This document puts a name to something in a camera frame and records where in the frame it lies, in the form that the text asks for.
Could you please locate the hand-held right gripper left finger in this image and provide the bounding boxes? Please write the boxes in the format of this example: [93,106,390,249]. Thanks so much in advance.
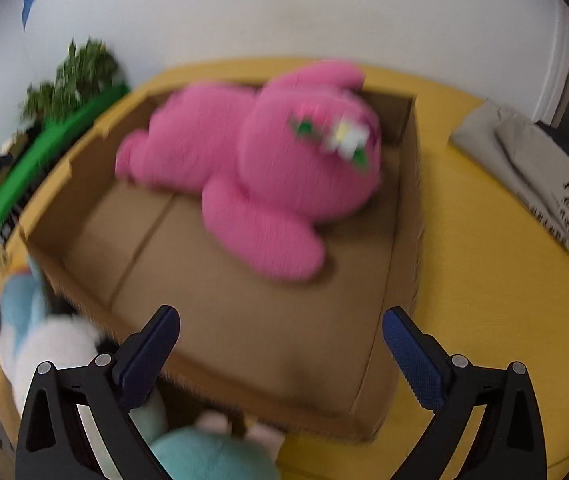
[14,305,181,480]

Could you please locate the yellow wooden desktop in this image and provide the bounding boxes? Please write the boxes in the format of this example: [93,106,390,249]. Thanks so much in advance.
[0,57,569,480]

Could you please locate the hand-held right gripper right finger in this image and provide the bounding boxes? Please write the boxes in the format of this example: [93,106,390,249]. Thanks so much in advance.
[383,306,549,480]

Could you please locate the blue plush toy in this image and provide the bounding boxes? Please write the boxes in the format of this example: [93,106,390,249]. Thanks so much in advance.
[0,260,58,356]

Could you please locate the green covered bench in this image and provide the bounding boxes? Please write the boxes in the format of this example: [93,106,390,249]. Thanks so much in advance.
[0,82,130,281]

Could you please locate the teal and pink plush toy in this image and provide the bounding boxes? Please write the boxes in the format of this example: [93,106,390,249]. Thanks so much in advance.
[129,385,286,480]

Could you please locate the white plush toy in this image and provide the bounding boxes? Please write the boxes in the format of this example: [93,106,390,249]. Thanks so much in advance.
[0,314,104,413]

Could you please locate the brown cardboard box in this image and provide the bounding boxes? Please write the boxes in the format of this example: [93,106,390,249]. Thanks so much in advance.
[18,80,427,443]

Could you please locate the large green potted plant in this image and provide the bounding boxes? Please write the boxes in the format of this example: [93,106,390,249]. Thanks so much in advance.
[17,37,130,126]

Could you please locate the grey cloth bag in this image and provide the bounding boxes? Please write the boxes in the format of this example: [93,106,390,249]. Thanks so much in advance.
[449,99,569,256]

